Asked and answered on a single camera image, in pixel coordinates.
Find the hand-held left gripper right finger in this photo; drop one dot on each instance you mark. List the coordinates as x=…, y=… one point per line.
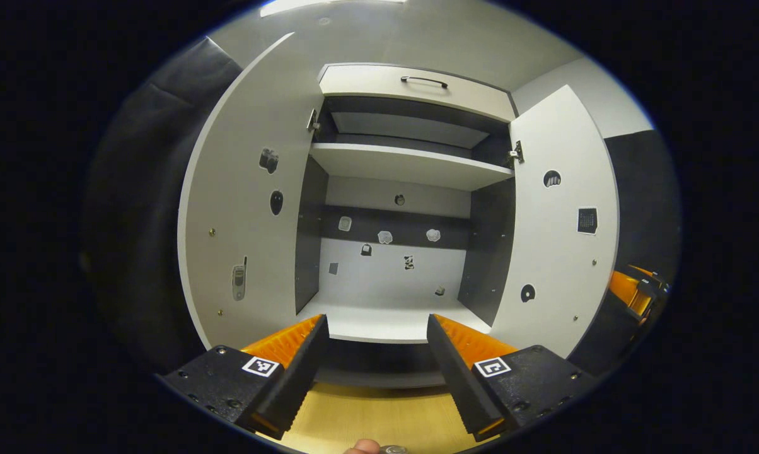
x=458, y=378

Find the white cabinet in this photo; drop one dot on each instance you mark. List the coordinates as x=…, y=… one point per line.
x=386, y=284

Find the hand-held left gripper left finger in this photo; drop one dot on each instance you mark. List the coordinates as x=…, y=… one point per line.
x=301, y=372

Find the white cabinet drawer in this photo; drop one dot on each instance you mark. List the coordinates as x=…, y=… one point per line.
x=367, y=85

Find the black backdrop cloth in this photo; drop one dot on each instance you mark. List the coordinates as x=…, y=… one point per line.
x=133, y=221
x=644, y=202

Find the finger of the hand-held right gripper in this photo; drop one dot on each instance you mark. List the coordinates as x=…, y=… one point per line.
x=628, y=293

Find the white cabinet shelf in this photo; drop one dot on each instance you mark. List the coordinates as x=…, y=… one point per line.
x=405, y=165

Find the white cabinet door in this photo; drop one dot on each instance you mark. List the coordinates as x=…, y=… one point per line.
x=241, y=157
x=562, y=265

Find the metal door hinge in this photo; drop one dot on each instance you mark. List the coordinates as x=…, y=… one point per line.
x=313, y=121
x=516, y=153

